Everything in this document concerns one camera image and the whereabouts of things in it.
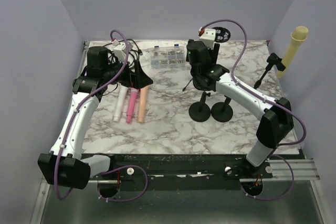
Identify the tall shock mount stand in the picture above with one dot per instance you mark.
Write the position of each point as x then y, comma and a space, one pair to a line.
221, 33

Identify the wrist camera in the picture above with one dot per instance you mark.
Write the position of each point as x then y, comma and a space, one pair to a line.
119, 50
207, 36

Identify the clear screw organiser box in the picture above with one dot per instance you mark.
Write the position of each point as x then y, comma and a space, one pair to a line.
168, 57

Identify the aluminium frame rail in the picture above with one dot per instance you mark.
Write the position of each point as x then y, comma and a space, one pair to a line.
303, 169

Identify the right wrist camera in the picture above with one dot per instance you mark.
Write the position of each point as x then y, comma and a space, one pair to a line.
207, 36

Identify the white microphone grey head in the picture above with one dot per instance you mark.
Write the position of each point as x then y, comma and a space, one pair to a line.
119, 106

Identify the pink microphone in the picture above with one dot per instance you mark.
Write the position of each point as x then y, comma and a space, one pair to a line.
131, 105

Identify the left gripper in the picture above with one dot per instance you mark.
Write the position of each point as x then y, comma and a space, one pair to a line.
139, 79

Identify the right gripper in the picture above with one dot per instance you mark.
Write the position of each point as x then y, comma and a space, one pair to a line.
214, 54

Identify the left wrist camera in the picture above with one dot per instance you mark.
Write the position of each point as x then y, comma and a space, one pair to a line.
119, 50

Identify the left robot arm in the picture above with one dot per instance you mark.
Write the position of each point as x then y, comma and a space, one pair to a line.
103, 68

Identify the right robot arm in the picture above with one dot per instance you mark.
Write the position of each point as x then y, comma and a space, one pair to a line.
274, 114

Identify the clip desk stand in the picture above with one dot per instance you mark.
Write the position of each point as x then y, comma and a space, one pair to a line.
222, 111

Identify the yellow microphone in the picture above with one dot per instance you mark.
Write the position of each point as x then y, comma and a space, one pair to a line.
298, 36

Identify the shock mount desk stand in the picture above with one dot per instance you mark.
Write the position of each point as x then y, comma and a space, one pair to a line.
200, 111

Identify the peach microphone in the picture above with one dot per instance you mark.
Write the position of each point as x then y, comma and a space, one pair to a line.
142, 103

